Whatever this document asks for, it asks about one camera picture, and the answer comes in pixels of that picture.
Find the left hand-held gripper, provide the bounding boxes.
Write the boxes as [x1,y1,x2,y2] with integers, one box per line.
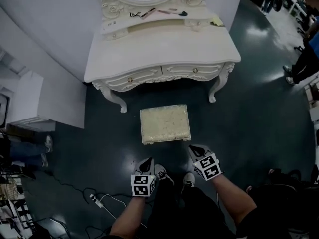
[131,157,157,198]

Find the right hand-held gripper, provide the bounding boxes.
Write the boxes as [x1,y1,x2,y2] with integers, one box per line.
[188,144,223,181]

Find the cream upholstered stool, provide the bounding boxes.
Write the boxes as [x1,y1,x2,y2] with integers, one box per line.
[139,104,192,146]

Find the white ornate dressing table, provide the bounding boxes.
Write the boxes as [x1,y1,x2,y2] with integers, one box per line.
[84,0,242,114]

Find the person's left forearm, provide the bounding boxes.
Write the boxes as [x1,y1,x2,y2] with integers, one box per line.
[109,195,147,239]

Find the person's right forearm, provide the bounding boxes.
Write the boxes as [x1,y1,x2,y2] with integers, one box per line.
[211,172,258,225]

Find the person's left white shoe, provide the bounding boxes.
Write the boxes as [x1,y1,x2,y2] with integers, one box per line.
[154,163,175,185]

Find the person's white shoe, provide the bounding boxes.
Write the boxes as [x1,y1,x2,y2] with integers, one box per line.
[183,172,196,195]
[154,163,175,185]

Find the person's right white shoe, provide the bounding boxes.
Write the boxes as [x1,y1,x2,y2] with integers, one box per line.
[183,172,196,195]

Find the person's left leg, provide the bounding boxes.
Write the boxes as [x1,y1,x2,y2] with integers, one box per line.
[147,177,185,239]

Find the person's leg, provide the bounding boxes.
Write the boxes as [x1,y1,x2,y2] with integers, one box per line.
[180,187,236,239]
[147,177,185,239]

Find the person's right leg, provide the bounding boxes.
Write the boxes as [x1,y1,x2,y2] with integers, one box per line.
[180,187,236,239]

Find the white power strip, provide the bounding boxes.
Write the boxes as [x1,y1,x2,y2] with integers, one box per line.
[89,193,105,208]

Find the black backpack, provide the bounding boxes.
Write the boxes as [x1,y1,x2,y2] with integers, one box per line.
[246,168,319,234]

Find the white low cabinet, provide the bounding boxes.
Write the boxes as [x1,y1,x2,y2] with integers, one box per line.
[6,70,57,133]

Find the beige flat makeup stick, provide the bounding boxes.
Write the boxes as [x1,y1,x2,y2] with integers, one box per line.
[141,7,156,20]

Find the white open shelf unit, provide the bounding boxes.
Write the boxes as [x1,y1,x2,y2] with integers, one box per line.
[0,48,28,84]

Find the black floor cable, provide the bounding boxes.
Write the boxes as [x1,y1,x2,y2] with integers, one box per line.
[46,172,102,204]

